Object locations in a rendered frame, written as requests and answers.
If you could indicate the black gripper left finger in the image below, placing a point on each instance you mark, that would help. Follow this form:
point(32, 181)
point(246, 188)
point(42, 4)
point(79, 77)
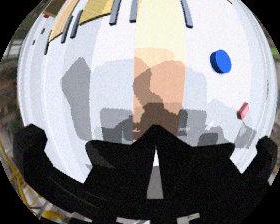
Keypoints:
point(135, 157)

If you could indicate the blue round button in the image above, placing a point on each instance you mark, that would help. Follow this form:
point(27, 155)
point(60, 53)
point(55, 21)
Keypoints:
point(220, 61)

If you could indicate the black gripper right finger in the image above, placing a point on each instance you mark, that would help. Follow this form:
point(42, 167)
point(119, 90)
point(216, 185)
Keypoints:
point(177, 159)

